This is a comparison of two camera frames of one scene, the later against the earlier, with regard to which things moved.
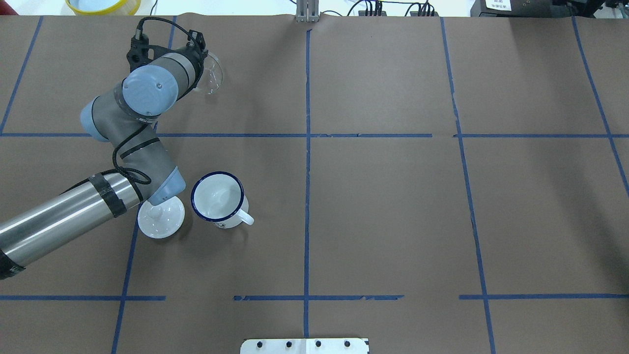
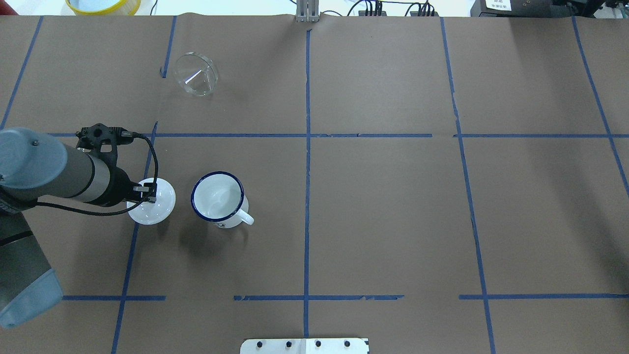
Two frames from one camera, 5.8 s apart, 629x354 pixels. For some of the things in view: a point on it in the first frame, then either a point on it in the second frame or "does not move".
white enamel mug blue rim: (217, 198) does not move
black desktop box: (534, 8) does not move
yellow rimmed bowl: (103, 7) does not move
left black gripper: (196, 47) -> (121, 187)
